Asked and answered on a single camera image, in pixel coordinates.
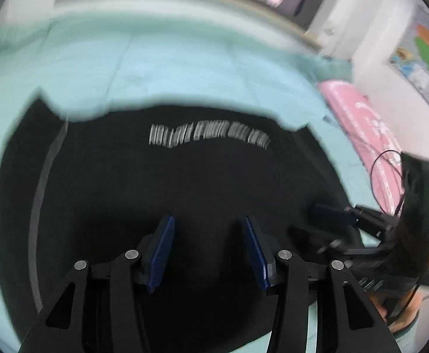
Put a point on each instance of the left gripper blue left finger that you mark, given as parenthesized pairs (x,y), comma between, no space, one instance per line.
(154,250)

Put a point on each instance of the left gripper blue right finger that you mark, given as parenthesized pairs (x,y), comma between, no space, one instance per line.
(260,249)

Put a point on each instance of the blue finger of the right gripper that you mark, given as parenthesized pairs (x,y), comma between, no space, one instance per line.
(334,215)

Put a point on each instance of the black hooded jacket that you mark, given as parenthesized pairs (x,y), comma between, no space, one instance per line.
(92,190)

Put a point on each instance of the person's right hand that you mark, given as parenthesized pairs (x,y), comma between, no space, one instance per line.
(402,308)

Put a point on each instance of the pink pillow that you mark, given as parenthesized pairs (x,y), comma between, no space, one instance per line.
(373,141)

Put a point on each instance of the teal pillow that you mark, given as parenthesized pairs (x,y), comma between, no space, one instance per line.
(318,69)

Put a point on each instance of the teal bed quilt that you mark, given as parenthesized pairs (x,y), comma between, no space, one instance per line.
(87,63)

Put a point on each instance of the colourful wall map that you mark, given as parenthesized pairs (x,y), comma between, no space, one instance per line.
(411,55)

